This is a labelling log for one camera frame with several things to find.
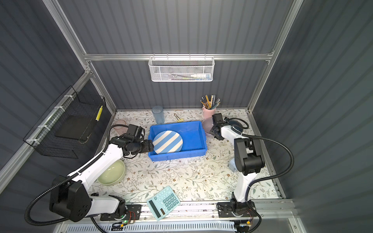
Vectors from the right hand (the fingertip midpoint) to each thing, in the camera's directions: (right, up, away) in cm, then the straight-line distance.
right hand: (218, 132), depth 100 cm
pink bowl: (-7, +6, +6) cm, 10 cm away
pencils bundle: (-4, +21, +11) cm, 24 cm away
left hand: (-44, -7, -15) cm, 47 cm away
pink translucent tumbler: (-55, +3, -28) cm, 61 cm away
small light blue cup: (+5, -18, -17) cm, 25 cm away
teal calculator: (-34, -35, -25) cm, 54 cm away
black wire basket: (-83, 0, -38) cm, 92 cm away
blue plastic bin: (-17, -4, +2) cm, 18 cm away
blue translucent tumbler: (-42, +14, +2) cm, 44 cm away
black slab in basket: (-78, +5, -28) cm, 83 cm away
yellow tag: (-72, +12, -17) cm, 75 cm away
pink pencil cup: (-5, +15, +12) cm, 19 cm away
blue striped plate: (-35, -6, -4) cm, 35 cm away
